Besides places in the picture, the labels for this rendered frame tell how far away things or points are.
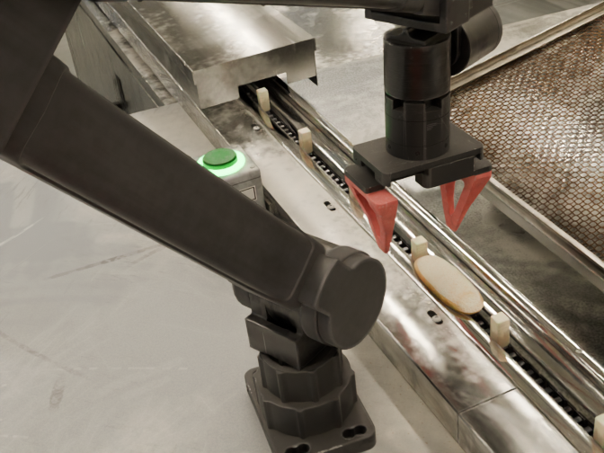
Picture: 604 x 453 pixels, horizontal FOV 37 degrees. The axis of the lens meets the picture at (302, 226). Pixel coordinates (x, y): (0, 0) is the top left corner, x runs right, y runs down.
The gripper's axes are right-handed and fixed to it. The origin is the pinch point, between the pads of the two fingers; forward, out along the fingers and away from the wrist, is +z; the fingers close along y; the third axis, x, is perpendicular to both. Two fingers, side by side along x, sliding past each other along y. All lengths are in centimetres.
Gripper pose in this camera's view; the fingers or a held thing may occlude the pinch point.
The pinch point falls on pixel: (418, 232)
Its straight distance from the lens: 86.2
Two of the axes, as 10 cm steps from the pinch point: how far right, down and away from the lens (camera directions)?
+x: 4.1, 4.5, -7.9
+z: 0.7, 8.5, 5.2
